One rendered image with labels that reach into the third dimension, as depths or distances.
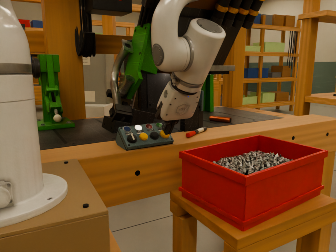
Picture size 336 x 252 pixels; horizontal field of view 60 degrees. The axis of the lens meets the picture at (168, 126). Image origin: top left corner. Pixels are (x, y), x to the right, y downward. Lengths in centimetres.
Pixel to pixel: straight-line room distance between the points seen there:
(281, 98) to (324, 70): 388
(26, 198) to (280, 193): 51
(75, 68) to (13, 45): 92
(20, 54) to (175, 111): 43
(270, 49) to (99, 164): 667
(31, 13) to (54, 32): 981
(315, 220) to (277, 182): 16
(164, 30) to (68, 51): 78
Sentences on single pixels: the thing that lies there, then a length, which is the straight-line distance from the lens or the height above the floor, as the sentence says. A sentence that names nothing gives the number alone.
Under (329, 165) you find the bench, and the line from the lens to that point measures 151.
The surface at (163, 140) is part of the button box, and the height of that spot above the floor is 92.
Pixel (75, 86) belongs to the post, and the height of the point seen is 104.
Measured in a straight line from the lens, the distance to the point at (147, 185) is 86.
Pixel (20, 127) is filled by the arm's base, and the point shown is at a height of 105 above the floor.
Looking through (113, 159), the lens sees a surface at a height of 89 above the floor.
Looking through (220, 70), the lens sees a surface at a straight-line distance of 100.
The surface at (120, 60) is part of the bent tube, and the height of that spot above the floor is 115.
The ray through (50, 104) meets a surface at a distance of 113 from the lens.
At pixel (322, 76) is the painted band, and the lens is 1140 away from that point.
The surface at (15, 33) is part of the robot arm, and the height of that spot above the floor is 117.
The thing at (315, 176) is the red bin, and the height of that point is 86.
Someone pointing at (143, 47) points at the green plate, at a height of 119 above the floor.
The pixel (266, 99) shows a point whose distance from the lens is 733.
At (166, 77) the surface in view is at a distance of 128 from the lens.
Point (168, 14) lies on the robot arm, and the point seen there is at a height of 123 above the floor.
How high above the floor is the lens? 113
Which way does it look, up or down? 12 degrees down
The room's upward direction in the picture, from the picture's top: straight up
